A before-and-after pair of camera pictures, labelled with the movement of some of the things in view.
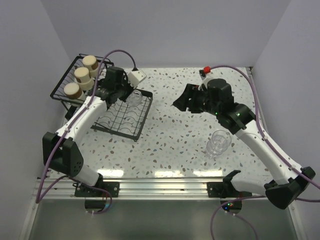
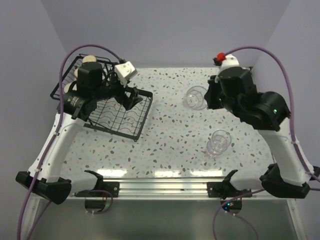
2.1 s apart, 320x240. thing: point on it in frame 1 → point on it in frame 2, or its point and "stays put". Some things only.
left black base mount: x=112 y=188 stays put
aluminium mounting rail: x=145 y=189 stays put
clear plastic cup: x=215 y=147 stays put
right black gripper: x=191 y=91 → x=209 y=95
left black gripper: x=130 y=89 → x=128 y=102
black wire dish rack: x=77 y=76 stays put
